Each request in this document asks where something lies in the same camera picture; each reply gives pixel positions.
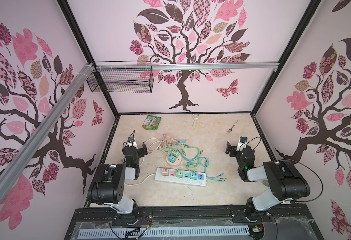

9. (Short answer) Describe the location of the teal charger plug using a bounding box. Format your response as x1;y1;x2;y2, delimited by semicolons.
190;173;198;180
167;154;177;164

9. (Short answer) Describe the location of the pink charger plug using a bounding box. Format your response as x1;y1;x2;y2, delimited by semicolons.
161;169;169;176

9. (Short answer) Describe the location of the pink coiled socket cable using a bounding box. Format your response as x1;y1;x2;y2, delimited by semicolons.
143;137;166;154

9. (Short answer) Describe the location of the round pink socket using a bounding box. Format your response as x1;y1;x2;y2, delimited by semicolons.
165;155;183;167

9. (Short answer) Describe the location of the back aluminium rail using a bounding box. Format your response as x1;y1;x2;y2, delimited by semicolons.
96;62;279;71

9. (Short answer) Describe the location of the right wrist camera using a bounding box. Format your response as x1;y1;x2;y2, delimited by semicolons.
236;136;248;152

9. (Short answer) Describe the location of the light green charger plug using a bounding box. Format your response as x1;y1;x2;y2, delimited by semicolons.
171;150;180;158

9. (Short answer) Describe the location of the left aluminium rail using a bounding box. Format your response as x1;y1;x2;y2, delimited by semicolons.
0;63;94;203

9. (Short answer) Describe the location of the white multicolour power strip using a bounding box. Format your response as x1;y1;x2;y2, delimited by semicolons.
154;168;207;187

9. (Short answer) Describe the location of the green snack packet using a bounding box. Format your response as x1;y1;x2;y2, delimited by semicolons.
142;115;161;130

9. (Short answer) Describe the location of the metal fork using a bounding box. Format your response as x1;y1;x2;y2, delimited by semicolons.
227;120;239;133

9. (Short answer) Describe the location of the aluminium rail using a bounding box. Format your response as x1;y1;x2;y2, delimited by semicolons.
96;62;279;71
0;63;94;203

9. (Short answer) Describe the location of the light green usb cable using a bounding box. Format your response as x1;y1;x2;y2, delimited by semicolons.
161;133;203;169

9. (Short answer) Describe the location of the white vented cable duct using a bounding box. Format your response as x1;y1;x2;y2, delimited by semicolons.
76;226;250;240

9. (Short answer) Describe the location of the black wire basket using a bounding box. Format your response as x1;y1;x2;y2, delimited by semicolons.
86;60;154;94

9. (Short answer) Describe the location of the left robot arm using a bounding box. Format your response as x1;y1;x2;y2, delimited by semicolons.
87;142;147;218

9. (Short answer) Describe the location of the cream vegetable peeler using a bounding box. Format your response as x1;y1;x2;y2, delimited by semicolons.
192;114;200;129

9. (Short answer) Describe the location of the black front base frame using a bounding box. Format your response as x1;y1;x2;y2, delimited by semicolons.
65;204;323;240

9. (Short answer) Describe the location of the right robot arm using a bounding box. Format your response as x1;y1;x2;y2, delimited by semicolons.
225;142;310;222

